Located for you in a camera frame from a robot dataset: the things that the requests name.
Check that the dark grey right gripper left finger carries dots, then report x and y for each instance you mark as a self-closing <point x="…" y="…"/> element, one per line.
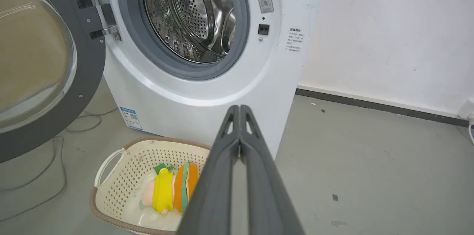
<point x="213" y="194"/>

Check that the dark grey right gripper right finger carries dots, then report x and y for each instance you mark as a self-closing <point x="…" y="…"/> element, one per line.
<point x="264" y="194"/>

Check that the white front-load washing machine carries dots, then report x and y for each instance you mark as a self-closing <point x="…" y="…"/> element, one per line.
<point x="207" y="61"/>

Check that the metal door hinge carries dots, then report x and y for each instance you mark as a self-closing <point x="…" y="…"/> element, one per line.
<point x="105" y="11"/>

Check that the grey washing machine door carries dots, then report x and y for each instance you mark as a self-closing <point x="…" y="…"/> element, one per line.
<point x="40" y="61"/>

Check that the orange and green plush toy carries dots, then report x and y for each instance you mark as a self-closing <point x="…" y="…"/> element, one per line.
<point x="185" y="185"/>

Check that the yellow plush toy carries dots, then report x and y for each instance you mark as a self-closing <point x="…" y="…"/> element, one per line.
<point x="163" y="190"/>

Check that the cream perforated laundry basket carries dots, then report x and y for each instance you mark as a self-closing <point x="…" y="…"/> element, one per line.
<point x="129" y="187"/>

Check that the white wall socket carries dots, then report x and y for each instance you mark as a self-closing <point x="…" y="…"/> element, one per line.
<point x="467" y="111"/>

